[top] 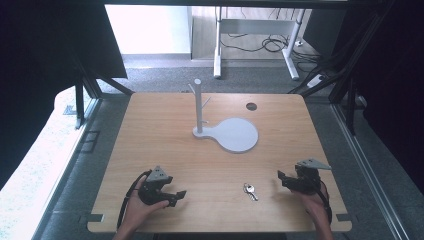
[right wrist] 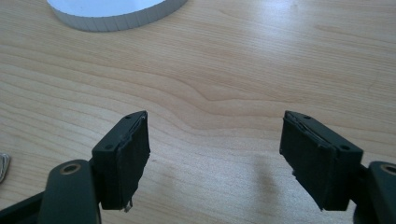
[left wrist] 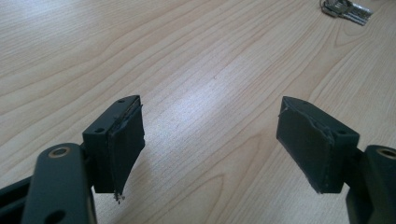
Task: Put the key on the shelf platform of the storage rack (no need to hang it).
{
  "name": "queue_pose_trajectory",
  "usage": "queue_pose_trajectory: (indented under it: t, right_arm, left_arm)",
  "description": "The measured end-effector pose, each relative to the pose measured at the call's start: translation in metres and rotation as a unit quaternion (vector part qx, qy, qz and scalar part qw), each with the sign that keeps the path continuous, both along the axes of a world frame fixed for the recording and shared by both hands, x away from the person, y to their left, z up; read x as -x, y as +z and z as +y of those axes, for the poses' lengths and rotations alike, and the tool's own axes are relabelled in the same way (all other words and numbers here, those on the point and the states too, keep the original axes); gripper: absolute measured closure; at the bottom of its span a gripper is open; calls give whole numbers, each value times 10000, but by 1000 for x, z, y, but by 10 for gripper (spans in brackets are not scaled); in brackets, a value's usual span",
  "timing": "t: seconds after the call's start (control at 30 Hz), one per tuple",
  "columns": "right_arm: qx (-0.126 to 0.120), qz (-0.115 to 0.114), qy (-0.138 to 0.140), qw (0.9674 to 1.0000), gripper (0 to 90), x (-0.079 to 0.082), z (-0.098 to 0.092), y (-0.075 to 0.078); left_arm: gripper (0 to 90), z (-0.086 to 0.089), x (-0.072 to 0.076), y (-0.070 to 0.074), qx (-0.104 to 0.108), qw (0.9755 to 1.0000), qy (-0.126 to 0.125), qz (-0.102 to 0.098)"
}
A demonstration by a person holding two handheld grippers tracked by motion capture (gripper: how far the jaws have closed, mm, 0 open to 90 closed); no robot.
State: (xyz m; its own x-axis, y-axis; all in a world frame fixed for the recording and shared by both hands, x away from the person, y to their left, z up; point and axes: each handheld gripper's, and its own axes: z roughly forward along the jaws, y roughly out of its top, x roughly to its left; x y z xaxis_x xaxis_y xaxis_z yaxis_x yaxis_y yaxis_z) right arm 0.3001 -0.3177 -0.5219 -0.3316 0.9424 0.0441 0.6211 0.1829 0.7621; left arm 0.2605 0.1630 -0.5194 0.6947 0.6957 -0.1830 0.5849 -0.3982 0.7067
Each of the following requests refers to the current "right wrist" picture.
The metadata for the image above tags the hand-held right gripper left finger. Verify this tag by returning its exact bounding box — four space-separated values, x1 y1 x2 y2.
91 110 151 214

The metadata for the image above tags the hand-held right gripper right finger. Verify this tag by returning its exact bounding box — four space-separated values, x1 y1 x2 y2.
278 110 364 212

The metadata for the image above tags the small silver metal object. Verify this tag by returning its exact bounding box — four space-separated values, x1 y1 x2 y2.
0 152 11 184

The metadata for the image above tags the white round ribbed container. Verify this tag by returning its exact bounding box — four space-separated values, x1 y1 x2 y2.
46 0 189 33

